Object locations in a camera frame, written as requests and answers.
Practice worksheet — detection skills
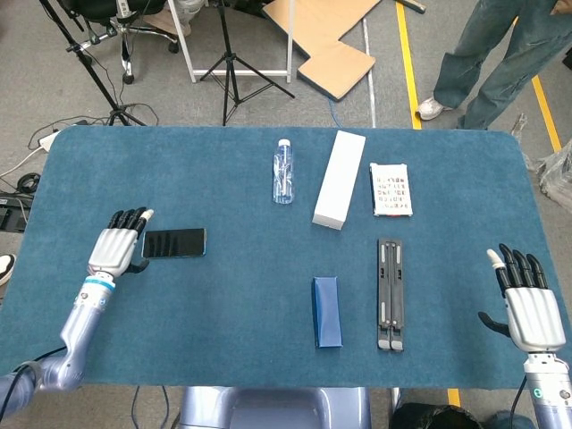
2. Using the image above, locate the black office chair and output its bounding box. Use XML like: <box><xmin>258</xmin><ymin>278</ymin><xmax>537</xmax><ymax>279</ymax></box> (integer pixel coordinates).
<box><xmin>57</xmin><ymin>0</ymin><xmax>181</xmax><ymax>86</ymax></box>

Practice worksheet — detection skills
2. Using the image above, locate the black tripod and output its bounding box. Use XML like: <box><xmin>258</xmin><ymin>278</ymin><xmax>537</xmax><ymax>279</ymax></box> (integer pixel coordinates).
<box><xmin>199</xmin><ymin>0</ymin><xmax>296</xmax><ymax>127</ymax></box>

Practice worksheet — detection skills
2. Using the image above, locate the blue table cloth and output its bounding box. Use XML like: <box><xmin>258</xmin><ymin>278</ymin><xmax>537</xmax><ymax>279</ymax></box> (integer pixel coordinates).
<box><xmin>0</xmin><ymin>125</ymin><xmax>558</xmax><ymax>391</ymax></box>

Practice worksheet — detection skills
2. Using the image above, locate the crumpled clear plastic wrap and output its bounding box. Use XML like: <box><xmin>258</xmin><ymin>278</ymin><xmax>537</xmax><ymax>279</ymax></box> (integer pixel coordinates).
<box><xmin>511</xmin><ymin>114</ymin><xmax>572</xmax><ymax>211</ymax></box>

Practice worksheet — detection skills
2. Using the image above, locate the smartphone with teal back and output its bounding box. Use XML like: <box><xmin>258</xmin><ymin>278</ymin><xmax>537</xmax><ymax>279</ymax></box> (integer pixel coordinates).
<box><xmin>141</xmin><ymin>228</ymin><xmax>208</xmax><ymax>260</ymax></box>

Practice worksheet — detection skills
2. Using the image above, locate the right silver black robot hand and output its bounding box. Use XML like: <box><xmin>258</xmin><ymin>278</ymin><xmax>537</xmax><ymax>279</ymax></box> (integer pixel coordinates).
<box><xmin>477</xmin><ymin>243</ymin><xmax>568</xmax><ymax>354</ymax></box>

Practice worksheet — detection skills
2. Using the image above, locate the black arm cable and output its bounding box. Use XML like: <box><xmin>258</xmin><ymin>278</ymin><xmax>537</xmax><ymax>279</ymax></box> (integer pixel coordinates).
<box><xmin>0</xmin><ymin>346</ymin><xmax>68</xmax><ymax>415</ymax></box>

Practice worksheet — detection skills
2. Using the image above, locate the white frame table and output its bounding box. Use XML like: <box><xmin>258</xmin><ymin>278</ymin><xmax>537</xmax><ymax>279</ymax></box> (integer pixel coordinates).
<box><xmin>167</xmin><ymin>0</ymin><xmax>295</xmax><ymax>84</ymax></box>

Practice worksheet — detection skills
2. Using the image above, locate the white power strip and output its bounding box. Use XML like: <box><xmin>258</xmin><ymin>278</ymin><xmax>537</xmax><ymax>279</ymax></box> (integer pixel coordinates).
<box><xmin>38</xmin><ymin>129</ymin><xmax>62</xmax><ymax>153</ymax></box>

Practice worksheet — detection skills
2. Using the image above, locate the black floor device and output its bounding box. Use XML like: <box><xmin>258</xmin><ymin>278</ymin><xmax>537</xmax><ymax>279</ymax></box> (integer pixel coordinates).
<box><xmin>0</xmin><ymin>190</ymin><xmax>33</xmax><ymax>233</ymax></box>

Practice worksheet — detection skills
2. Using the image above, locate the clear plastic water bottle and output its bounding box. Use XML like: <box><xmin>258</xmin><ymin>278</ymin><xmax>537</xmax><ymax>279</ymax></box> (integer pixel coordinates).
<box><xmin>272</xmin><ymin>138</ymin><xmax>297</xmax><ymax>206</ymax></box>

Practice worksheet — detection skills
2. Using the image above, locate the black folding laptop stand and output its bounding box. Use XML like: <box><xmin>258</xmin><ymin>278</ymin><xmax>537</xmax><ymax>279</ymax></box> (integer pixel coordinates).
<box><xmin>376</xmin><ymin>238</ymin><xmax>406</xmax><ymax>353</ymax></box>

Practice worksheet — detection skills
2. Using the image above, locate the long blue box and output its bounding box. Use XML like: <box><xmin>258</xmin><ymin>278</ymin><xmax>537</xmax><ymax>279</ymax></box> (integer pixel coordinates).
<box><xmin>311</xmin><ymin>275</ymin><xmax>344</xmax><ymax>349</ymax></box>

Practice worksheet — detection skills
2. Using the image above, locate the standing person in jeans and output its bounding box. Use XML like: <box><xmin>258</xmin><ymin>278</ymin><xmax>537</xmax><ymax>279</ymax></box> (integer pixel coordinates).
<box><xmin>416</xmin><ymin>0</ymin><xmax>572</xmax><ymax>130</ymax></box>

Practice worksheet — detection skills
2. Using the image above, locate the black bag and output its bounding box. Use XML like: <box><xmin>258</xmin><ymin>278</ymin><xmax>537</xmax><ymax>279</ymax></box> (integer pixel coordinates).
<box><xmin>391</xmin><ymin>401</ymin><xmax>487</xmax><ymax>429</ymax></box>

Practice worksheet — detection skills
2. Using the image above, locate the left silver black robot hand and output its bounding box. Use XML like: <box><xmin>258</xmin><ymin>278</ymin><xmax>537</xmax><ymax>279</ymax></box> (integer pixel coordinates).
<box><xmin>87</xmin><ymin>206</ymin><xmax>156</xmax><ymax>279</ymax></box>

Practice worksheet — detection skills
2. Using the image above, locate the flat brown cardboard sheet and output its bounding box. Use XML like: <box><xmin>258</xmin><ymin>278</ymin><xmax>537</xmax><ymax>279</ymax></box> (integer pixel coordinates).
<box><xmin>262</xmin><ymin>0</ymin><xmax>383</xmax><ymax>102</ymax></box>

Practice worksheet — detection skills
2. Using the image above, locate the black light stand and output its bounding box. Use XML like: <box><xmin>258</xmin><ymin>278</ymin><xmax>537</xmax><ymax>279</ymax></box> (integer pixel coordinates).
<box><xmin>38</xmin><ymin>0</ymin><xmax>148</xmax><ymax>127</ymax></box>

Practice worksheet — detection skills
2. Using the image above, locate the white book with small pictures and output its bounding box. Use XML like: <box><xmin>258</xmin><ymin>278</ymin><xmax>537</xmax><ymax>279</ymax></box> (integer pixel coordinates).
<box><xmin>369</xmin><ymin>162</ymin><xmax>413</xmax><ymax>219</ymax></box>

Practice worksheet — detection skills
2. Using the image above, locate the black and white shoe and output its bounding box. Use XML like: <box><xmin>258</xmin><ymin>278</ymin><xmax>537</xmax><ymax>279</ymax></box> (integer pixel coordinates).
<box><xmin>0</xmin><ymin>253</ymin><xmax>17</xmax><ymax>287</ymax></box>

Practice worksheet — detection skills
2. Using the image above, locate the lavender robot torso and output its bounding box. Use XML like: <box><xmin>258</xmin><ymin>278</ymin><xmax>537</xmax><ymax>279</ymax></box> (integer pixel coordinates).
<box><xmin>178</xmin><ymin>386</ymin><xmax>373</xmax><ymax>429</ymax></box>

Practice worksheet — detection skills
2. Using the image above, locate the long white cardboard box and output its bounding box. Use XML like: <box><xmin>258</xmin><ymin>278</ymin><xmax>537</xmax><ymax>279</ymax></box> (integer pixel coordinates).
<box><xmin>311</xmin><ymin>130</ymin><xmax>366</xmax><ymax>231</ymax></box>

